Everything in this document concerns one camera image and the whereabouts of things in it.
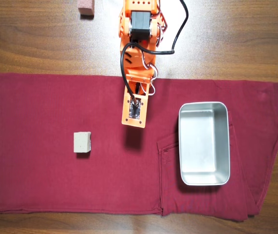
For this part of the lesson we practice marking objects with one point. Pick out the beige speckled cube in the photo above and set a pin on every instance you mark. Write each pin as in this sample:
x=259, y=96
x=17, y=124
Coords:
x=81, y=142

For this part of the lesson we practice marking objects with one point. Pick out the reddish brown block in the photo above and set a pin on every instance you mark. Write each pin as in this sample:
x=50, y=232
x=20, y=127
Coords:
x=86, y=8

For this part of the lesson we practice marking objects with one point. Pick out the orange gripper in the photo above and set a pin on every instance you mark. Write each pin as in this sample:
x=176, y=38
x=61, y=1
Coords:
x=138, y=78

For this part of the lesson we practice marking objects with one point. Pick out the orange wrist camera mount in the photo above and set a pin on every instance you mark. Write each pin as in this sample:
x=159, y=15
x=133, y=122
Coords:
x=126, y=117

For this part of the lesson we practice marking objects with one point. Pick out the dark red cloth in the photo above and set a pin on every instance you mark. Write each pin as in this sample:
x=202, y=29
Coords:
x=56, y=175

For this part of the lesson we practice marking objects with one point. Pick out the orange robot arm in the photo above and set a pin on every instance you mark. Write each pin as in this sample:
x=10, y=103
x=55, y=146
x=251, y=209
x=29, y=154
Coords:
x=141, y=20

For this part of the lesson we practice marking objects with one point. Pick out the rectangular metal tray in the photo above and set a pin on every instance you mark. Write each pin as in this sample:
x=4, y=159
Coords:
x=203, y=148

